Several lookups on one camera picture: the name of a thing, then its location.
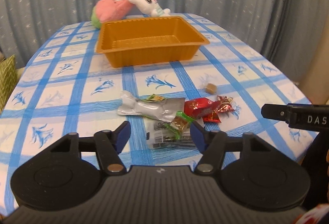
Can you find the white rabbit plush toy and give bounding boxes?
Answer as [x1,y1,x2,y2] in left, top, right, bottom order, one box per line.
[128,0,171,17]

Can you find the large red snack packet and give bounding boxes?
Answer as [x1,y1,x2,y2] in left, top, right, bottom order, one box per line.
[184,97,221,123]

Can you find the blue checked tablecloth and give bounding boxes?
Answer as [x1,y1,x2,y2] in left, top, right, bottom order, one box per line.
[1,14,316,215]

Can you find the orange plastic tray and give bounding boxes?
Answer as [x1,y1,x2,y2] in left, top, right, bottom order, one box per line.
[96,16,210,68]

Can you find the green brown candy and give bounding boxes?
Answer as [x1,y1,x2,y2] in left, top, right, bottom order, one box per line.
[164,111,194,140]

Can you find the small red white candy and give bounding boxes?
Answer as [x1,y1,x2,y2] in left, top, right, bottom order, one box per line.
[216,95,235,113]

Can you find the clear black seaweed snack pack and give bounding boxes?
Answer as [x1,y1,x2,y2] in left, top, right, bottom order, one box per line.
[146,121,196,149]

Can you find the green yellow small wrapper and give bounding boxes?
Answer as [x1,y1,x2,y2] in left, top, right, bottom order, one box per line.
[143,94,166,102]

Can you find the brown cube candy clear wrapper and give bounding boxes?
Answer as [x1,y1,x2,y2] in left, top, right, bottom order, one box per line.
[201,82,218,95]

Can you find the silver foil snack pouch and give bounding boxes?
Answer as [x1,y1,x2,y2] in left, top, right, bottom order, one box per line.
[117,91,185,122]

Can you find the pink green plush toy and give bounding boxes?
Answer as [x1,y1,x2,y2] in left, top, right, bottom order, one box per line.
[90,0,134,29]

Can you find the green patterned cushion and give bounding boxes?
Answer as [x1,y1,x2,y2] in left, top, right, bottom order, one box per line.
[0,55,17,112]

